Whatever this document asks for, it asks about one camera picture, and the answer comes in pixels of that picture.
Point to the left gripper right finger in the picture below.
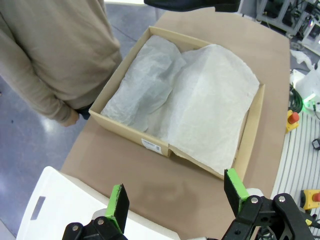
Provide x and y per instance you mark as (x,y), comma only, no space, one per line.
(252,220)

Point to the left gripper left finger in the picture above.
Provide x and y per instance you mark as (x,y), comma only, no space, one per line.
(117,207)

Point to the brown cardboard shoe box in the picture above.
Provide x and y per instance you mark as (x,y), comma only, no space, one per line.
(120,128)

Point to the white tissue wrapping paper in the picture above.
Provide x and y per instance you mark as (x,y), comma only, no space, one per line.
(200,100)

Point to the person's right forearm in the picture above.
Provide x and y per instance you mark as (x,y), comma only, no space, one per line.
(37,95)

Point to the yellow emergency stop button box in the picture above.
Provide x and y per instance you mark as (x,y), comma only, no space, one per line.
(293,118)
(312,198)

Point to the person's right hand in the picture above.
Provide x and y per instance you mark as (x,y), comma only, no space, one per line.
(74,118)

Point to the white plastic storage bin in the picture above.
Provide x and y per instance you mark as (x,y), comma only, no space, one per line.
(62,200)

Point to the white slotted panel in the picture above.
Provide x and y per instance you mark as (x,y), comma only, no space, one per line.
(295,162)

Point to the black power adapter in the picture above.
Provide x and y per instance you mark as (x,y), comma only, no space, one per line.
(316,144)

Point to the white crumpled plastic bag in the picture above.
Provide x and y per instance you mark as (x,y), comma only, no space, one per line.
(301,56)

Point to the person in beige sweater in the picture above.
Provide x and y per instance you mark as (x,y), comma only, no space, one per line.
(62,37)

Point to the metal frame equipment rack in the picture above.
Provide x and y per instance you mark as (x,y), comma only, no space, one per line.
(280,15)

